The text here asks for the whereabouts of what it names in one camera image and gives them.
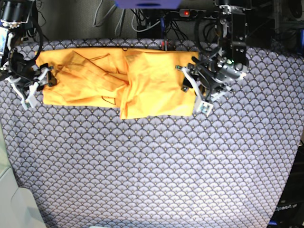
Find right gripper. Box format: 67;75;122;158
5;64;57;111

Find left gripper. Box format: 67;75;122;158
175;64;233;116

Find yellow T-shirt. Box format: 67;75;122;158
36;47;198;119

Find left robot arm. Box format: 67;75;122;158
175;0;252;116

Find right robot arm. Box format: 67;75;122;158
0;0;57;110

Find red black clip marker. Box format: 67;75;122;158
161;39;168;51

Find black power strip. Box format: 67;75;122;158
178;9;219;19

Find blue patterned table cloth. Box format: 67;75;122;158
0;47;304;228

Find blue box at top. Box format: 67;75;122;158
115;0;181;9

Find white plastic bin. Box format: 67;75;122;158
0;134;46;228

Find black OpenArm box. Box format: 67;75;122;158
267;142;304;228

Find blue cable plug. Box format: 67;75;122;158
160;17;165;33

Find white cable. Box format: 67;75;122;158
131;9;162;33

